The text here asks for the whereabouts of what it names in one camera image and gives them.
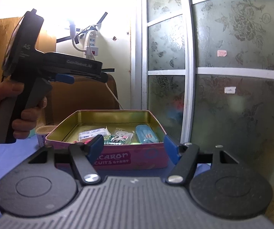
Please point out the peanut can with lid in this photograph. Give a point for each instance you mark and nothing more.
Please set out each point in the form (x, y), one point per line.
(42, 132)

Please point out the blue plastic case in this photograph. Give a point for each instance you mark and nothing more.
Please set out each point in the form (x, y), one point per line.
(145, 134)

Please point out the blue patterned tablecloth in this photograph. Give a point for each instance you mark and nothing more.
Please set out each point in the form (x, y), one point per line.
(12, 155)

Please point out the smiley bag of cotton pads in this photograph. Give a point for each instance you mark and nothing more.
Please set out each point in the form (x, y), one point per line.
(123, 133)

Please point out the pink biscuit tin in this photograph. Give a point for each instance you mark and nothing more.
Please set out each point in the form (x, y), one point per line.
(133, 139)

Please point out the green patterned pocket tissue pack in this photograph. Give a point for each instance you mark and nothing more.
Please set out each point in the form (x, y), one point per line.
(113, 140)

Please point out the frosted glass sliding door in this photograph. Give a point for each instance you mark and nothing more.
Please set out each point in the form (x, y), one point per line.
(205, 68)

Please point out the white wet wipes pack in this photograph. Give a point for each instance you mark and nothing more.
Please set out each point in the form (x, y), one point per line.
(85, 135)

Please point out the person's left hand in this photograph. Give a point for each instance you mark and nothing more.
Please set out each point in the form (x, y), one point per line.
(29, 117)

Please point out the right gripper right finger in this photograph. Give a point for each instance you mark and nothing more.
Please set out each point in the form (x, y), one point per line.
(184, 157)

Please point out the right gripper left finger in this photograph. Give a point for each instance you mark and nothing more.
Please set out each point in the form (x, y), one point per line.
(83, 157)

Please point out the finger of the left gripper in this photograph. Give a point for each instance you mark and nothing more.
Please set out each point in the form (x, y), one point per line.
(64, 78)
(102, 77)

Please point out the brown chair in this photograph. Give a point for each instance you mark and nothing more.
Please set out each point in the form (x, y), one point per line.
(83, 94)

